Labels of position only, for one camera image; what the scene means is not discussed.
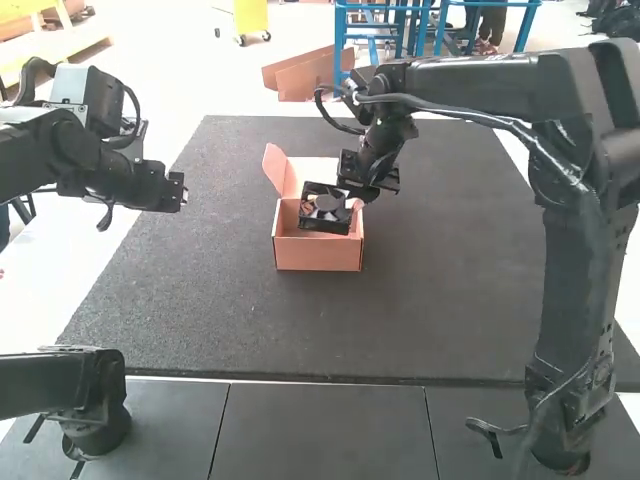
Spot black square fan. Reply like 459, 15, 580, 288
297, 180, 357, 236

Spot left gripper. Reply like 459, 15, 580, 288
130, 159, 190, 214

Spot dark base panel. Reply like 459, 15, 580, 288
424, 387, 640, 480
207, 382, 441, 480
0, 378, 231, 480

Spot yellow wheeled cart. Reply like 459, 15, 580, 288
212, 0, 273, 48

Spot blue metal frame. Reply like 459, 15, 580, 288
333, 0, 544, 60

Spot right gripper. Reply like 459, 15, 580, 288
335, 148, 403, 197

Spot black cable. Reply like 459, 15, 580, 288
313, 84, 369, 136
464, 417, 539, 460
119, 83, 145, 147

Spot person's legs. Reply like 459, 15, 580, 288
462, 0, 509, 55

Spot black mat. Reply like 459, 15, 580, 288
55, 115, 640, 394

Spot wooden pallet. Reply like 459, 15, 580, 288
0, 0, 114, 76

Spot cardboard box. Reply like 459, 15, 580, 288
262, 142, 367, 273

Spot brown cardboard sheet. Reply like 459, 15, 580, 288
261, 43, 356, 103

